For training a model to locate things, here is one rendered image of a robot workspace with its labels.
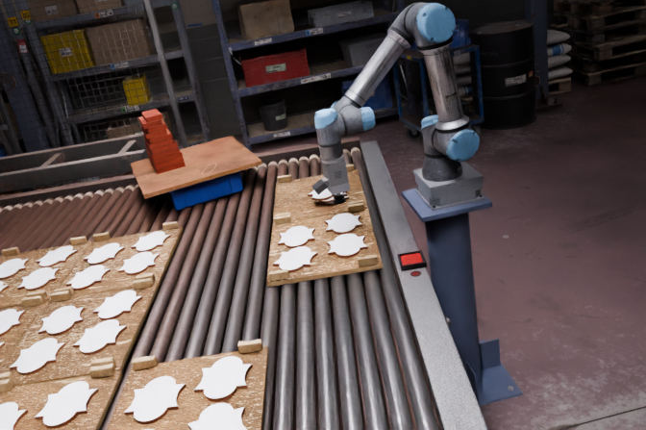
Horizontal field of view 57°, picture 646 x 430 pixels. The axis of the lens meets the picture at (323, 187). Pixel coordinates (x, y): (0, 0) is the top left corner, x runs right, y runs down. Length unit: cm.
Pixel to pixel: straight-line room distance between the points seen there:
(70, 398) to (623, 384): 210
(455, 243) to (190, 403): 126
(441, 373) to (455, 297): 107
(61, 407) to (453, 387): 90
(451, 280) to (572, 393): 70
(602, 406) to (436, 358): 135
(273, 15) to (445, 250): 415
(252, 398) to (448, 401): 43
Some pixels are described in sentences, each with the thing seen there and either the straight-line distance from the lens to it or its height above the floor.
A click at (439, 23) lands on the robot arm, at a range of 195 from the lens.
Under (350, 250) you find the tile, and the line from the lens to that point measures 187.
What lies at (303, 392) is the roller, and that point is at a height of 92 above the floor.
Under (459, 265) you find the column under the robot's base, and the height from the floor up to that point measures 61.
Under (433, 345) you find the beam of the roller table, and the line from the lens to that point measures 149.
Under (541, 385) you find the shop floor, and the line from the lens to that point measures 278.
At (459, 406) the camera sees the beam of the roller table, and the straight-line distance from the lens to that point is 134.
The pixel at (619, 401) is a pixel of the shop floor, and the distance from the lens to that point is 275.
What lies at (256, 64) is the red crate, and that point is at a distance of 605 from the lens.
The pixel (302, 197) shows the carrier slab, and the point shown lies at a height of 94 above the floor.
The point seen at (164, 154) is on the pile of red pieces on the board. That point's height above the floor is 112.
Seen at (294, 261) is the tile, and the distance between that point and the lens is 187.
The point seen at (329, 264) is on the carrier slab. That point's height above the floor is 94.
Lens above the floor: 183
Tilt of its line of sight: 22 degrees down
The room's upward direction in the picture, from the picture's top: 10 degrees counter-clockwise
